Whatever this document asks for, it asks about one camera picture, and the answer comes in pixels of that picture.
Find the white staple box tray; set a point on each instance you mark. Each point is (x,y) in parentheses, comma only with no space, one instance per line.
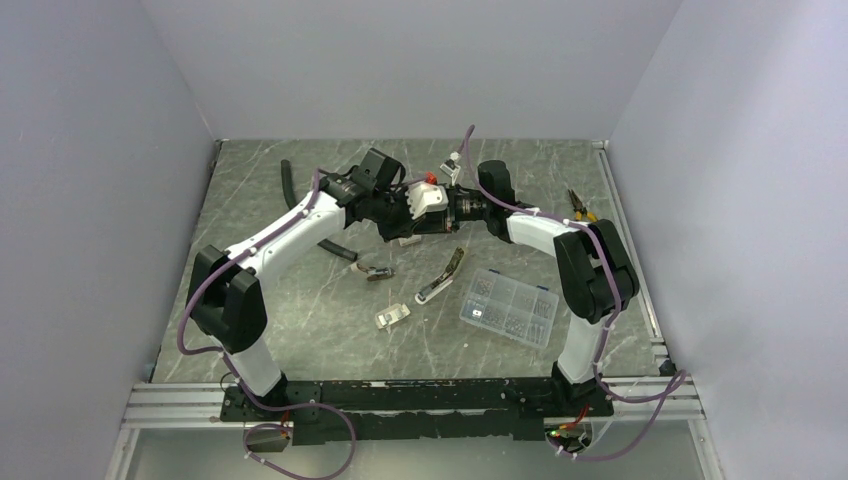
(390,316)

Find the brown stapler base part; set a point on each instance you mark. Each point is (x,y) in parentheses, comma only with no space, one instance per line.
(373,273)

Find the white staple box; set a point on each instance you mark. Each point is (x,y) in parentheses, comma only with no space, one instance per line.
(409,241)

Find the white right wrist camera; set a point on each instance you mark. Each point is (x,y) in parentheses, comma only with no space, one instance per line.
(452,168)

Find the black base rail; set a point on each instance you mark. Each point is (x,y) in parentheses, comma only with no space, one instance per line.
(335,425)

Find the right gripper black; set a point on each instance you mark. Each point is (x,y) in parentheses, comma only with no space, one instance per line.
(441,221)

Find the clear plastic screw organizer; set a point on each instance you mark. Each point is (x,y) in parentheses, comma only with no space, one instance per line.
(510,308)

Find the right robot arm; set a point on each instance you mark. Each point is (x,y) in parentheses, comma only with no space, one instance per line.
(597,277)

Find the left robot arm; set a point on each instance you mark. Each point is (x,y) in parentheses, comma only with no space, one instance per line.
(226,299)

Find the aluminium frame rail front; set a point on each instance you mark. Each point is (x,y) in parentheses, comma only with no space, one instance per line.
(200,405)

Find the orange handled pliers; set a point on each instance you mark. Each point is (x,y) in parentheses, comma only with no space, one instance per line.
(581,212)

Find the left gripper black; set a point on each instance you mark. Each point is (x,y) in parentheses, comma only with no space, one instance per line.
(404,228)

